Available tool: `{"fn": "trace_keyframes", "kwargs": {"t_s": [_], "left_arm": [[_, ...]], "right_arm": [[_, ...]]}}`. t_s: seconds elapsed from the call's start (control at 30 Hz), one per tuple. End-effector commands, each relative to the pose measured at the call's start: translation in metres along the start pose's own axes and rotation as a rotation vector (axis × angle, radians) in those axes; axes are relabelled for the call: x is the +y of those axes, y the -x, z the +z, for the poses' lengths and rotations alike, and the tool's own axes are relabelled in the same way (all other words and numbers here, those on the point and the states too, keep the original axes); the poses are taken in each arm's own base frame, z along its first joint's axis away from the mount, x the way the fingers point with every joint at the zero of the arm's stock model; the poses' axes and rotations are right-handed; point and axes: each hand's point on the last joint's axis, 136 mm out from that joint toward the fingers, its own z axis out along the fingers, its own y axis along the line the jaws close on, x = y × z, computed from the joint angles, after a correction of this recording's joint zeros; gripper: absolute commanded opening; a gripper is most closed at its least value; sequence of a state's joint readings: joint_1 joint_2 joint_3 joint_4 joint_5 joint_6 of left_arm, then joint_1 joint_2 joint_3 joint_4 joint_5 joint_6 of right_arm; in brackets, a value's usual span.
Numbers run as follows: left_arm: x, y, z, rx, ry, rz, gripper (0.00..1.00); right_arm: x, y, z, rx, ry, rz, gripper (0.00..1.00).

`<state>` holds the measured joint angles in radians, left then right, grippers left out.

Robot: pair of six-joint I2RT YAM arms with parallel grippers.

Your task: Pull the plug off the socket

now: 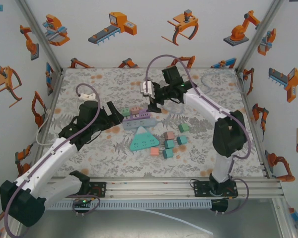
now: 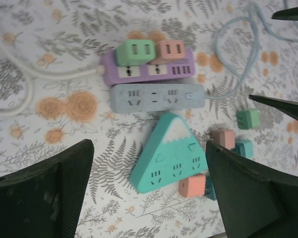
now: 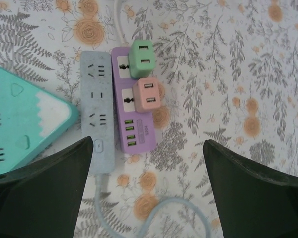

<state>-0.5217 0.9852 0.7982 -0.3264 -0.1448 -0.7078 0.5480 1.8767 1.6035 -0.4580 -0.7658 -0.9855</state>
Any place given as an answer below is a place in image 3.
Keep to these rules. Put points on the mint green USB adapter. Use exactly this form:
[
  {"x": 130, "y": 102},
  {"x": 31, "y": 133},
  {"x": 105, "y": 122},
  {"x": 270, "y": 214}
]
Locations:
[{"x": 141, "y": 59}]

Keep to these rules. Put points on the blue-grey power strip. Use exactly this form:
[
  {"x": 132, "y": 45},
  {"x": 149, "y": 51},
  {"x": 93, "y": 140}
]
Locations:
[{"x": 96, "y": 116}]

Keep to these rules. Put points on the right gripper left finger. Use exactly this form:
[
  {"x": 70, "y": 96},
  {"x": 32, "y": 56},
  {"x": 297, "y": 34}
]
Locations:
[{"x": 39, "y": 198}]

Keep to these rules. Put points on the floral tablecloth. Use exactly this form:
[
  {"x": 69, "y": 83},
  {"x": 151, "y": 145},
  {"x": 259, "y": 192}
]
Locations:
[{"x": 213, "y": 74}]

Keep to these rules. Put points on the purple power strip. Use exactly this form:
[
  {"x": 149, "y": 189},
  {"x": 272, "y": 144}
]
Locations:
[{"x": 121, "y": 116}]

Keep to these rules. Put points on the teal triangular power strip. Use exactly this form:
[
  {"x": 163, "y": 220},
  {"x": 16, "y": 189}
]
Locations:
[{"x": 20, "y": 119}]

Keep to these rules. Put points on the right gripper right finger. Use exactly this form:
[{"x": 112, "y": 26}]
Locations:
[{"x": 258, "y": 203}]

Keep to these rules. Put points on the pale pink USB adapter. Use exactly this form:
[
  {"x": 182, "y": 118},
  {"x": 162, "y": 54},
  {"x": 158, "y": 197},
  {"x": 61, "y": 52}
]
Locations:
[{"x": 147, "y": 95}]

